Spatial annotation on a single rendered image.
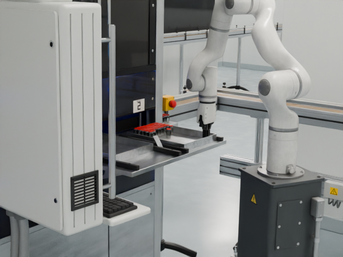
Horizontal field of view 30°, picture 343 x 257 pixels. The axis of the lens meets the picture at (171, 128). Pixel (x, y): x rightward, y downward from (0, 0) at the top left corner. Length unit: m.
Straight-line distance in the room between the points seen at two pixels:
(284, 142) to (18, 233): 1.08
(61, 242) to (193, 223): 1.67
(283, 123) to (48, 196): 0.98
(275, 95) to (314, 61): 1.80
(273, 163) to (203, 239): 1.64
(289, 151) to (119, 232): 1.04
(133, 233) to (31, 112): 1.34
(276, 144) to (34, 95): 1.01
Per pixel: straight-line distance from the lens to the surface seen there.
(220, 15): 2.81
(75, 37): 2.01
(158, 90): 3.24
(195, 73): 2.85
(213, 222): 4.46
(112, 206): 2.33
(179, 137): 3.08
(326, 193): 3.68
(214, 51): 2.86
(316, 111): 3.63
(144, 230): 3.37
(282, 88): 2.50
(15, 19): 2.14
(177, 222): 4.44
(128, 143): 2.93
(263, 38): 2.61
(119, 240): 3.23
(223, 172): 4.05
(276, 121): 2.57
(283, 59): 2.61
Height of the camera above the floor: 1.63
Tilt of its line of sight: 13 degrees down
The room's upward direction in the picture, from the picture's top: 1 degrees clockwise
